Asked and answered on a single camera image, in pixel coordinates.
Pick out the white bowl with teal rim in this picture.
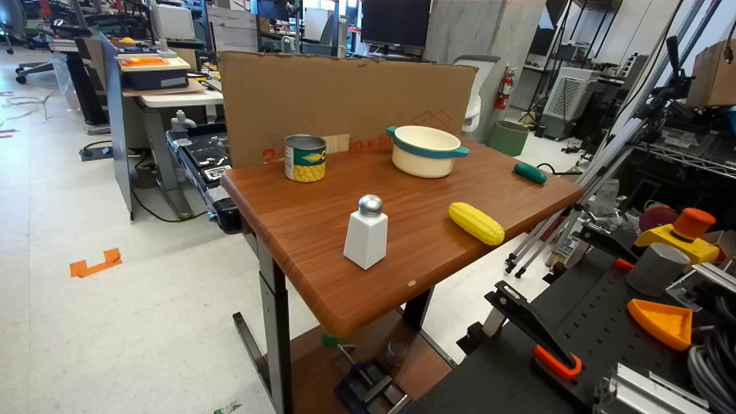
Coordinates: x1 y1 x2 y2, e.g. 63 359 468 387
387 125 468 180

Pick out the white salt shaker silver cap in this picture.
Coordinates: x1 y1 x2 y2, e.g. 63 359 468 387
343 193 389 269

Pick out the brown cardboard backboard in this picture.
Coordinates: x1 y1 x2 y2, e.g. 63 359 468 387
218 50 475 168

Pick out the yellow toy corn cob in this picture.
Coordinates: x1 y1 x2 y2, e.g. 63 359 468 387
448 202 506 247

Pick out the green marker cylinder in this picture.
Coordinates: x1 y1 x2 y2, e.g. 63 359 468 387
512 162 546 187

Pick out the red fire extinguisher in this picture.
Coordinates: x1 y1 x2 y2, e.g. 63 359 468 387
495 70 514 110

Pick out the black computer monitor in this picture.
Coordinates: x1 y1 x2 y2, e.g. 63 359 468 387
361 0 430 47

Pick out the grey office desk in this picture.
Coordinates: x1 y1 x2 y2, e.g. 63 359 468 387
97 35 223 218

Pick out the dark box with orange lid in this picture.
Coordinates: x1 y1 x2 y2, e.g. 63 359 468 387
117 56 191 91

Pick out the grey cylinder block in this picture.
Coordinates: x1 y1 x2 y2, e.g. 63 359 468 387
626 242 690 297

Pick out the yellow base orange button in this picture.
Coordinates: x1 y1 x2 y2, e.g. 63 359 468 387
634 208 720 262

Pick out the orange triangular plastic piece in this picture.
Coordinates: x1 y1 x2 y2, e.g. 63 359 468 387
626 299 691 353

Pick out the cardboard box on shelf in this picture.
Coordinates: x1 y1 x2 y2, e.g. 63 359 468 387
688 39 736 109

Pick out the black clamp with orange handle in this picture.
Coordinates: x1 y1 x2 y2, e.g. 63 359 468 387
484 280 583 385

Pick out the black table leg frame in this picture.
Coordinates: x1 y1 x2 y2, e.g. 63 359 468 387
232 233 293 414

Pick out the silver camera tripod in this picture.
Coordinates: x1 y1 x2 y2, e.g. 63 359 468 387
506 0 722 278

